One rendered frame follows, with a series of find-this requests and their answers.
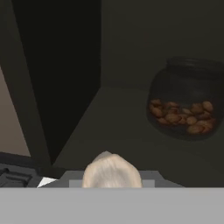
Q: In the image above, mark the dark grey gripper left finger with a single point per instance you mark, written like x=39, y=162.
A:
x=74, y=178

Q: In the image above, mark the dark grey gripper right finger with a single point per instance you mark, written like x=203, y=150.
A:
x=150, y=177

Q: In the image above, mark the cream white candle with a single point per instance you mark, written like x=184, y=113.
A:
x=112, y=172

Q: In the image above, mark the dark glass jar with nuts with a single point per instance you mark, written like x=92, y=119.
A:
x=183, y=102

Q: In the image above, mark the dark open cabinet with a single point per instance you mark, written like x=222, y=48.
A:
x=122, y=58

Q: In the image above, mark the black ridged appliance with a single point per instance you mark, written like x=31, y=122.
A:
x=16, y=172

